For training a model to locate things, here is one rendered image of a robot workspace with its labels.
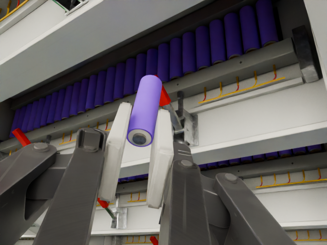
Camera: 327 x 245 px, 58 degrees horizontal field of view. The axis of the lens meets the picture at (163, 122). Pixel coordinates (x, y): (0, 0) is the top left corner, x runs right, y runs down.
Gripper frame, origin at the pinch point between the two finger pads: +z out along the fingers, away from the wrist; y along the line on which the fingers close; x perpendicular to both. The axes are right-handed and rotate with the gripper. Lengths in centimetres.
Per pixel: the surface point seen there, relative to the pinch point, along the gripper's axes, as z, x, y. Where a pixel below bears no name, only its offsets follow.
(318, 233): 30, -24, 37
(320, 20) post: 5.9, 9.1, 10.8
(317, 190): 20.9, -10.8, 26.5
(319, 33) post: 6.3, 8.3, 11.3
